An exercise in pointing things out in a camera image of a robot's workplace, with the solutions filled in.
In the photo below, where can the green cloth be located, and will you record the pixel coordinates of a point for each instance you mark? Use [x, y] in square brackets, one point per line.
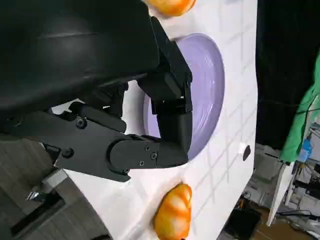
[300, 125]

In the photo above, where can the blue box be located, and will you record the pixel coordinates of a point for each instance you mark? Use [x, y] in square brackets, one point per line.
[306, 150]

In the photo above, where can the white post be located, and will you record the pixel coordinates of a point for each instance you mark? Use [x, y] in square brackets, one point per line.
[280, 190]

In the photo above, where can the black backdrop curtain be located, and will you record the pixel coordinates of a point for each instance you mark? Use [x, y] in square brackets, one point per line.
[280, 50]

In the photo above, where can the round striped toy bread roll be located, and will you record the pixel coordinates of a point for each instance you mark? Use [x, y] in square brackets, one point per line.
[170, 6]

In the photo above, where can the oblong orange toy bread roll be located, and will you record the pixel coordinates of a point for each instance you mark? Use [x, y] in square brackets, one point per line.
[175, 210]

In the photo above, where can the silver metal bracket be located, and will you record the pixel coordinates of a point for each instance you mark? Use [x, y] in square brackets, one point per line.
[50, 182]

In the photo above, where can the lilac plate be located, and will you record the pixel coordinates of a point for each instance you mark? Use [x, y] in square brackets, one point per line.
[207, 82]

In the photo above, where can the black floor box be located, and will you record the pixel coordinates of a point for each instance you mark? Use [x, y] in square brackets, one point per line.
[242, 222]

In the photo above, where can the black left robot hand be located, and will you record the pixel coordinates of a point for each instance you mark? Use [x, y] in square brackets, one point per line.
[75, 50]

